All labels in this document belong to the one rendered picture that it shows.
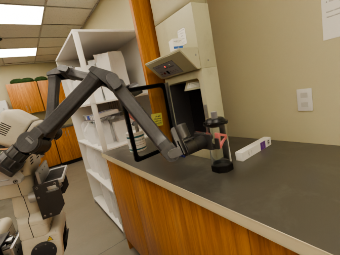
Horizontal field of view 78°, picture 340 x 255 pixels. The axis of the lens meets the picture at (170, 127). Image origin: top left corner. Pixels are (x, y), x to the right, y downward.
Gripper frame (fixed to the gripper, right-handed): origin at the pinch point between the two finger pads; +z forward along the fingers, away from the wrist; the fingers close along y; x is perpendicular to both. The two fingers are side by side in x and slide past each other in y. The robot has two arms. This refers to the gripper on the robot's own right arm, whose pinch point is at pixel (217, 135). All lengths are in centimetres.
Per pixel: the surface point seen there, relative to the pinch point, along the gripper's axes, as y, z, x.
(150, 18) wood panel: 47, 8, -67
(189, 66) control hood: 12.7, 2.6, -33.0
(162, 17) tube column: 33, 7, -63
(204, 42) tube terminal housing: 9.8, 11.9, -42.8
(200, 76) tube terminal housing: 11.2, 7.0, -27.6
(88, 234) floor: 167, -44, 109
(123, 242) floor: 123, -22, 110
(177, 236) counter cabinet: 18, -20, 48
